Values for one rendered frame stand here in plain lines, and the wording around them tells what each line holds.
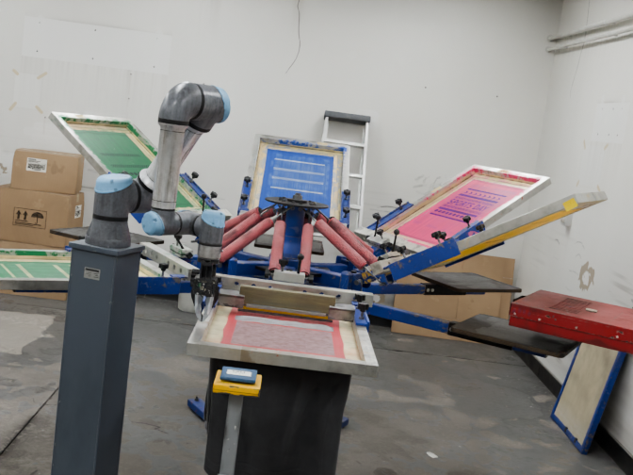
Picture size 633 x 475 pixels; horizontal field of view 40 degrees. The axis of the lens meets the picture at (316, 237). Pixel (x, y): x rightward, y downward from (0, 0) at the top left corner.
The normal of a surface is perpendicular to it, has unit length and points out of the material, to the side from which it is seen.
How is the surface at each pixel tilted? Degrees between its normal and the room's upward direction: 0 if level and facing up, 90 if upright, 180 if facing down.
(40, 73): 90
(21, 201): 88
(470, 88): 90
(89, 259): 90
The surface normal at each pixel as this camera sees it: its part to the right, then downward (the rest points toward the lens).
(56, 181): 0.15, 0.16
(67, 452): -0.29, 0.10
